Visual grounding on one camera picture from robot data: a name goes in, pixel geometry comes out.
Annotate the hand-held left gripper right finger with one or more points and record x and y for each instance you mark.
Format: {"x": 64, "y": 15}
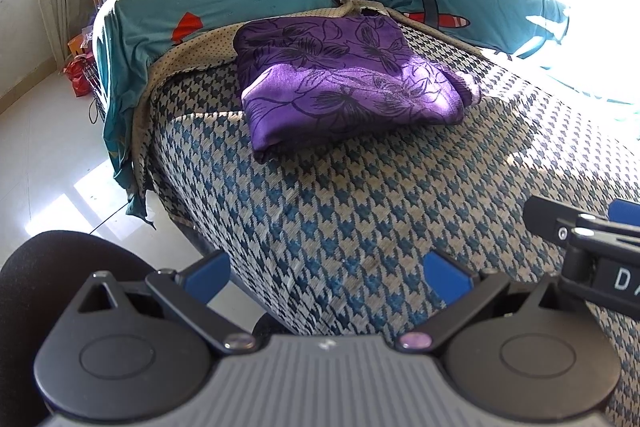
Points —
{"x": 445, "y": 279}

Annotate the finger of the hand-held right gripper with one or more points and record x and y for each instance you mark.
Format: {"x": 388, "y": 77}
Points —
{"x": 626, "y": 212}
{"x": 555, "y": 222}

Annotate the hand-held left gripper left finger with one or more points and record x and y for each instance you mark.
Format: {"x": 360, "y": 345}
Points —
{"x": 207, "y": 277}

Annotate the purple floral garment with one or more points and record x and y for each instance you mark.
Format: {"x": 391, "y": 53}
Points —
{"x": 340, "y": 77}

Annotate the blue houndstooth sofa cover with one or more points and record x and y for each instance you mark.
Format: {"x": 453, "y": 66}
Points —
{"x": 375, "y": 187}

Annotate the red plastic bag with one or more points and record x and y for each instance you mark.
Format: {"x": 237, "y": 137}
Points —
{"x": 76, "y": 74}

